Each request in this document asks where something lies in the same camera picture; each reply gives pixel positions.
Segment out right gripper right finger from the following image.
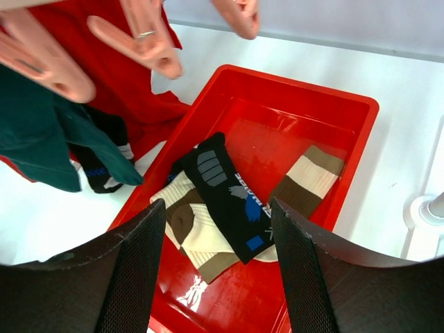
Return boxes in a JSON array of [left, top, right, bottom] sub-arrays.
[[271, 199, 443, 332]]

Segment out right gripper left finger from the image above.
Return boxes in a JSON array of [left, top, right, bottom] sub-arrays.
[[1, 199, 166, 332]]

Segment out black sports sock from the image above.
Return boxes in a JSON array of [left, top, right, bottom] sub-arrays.
[[168, 132, 274, 264], [69, 105, 135, 194]]

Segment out teal christmas sock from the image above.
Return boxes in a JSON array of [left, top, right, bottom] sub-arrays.
[[1, 66, 143, 193]]

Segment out pink round clip hanger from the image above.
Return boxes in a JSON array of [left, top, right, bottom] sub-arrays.
[[0, 0, 261, 104]]

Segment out metal clothes rack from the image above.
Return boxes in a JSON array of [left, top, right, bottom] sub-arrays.
[[401, 119, 443, 262]]

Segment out red plastic tray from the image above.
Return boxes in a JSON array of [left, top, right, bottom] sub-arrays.
[[114, 65, 379, 332]]

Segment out red hanging cloth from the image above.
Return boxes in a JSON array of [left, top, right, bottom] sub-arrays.
[[0, 0, 191, 183]]

